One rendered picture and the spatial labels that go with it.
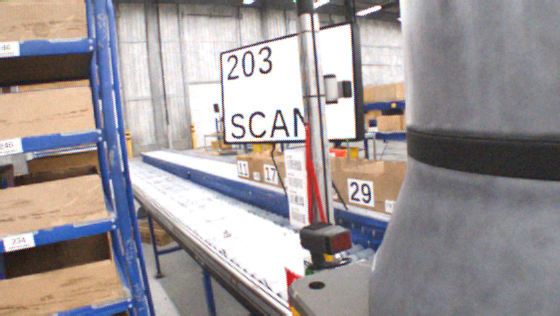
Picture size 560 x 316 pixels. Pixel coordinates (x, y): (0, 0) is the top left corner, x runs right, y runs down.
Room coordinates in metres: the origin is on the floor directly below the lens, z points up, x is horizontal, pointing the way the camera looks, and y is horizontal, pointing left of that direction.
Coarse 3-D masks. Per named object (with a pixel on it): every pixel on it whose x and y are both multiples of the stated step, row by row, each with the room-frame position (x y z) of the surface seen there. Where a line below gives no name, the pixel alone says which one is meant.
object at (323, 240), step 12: (312, 228) 0.74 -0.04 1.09; (324, 228) 0.73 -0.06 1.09; (336, 228) 0.72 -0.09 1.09; (300, 240) 0.77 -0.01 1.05; (312, 240) 0.73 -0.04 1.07; (324, 240) 0.70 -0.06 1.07; (336, 240) 0.69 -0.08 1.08; (348, 240) 0.71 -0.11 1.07; (312, 252) 0.76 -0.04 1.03; (324, 252) 0.70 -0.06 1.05; (336, 252) 0.69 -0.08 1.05; (312, 264) 0.77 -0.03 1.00; (324, 264) 0.74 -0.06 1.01
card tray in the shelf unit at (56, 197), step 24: (72, 168) 1.00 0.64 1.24; (96, 168) 0.92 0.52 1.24; (0, 192) 0.66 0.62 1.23; (24, 192) 0.69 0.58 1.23; (48, 192) 0.72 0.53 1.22; (72, 192) 0.74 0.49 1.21; (96, 192) 0.77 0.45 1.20; (0, 216) 0.66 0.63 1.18; (24, 216) 0.68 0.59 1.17; (48, 216) 0.71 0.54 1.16; (72, 216) 0.74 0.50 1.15; (96, 216) 0.77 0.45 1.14
